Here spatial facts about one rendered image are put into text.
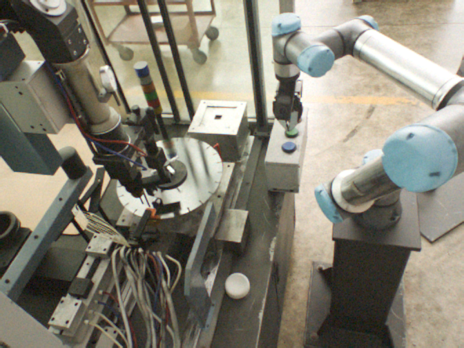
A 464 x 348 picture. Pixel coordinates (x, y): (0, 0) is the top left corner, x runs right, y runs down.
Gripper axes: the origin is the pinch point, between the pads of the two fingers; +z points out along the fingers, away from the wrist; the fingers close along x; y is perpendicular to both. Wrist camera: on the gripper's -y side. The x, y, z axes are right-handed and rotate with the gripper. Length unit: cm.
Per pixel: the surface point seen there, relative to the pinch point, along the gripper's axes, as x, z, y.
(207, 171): 22.0, 2.9, -18.0
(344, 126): -16, 98, 112
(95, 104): 31, -39, -39
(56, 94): 37, -43, -41
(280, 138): 3.5, 8.1, 4.2
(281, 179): 1.8, 16.4, -6.7
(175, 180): 30.4, 1.9, -23.6
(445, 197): -70, 96, 59
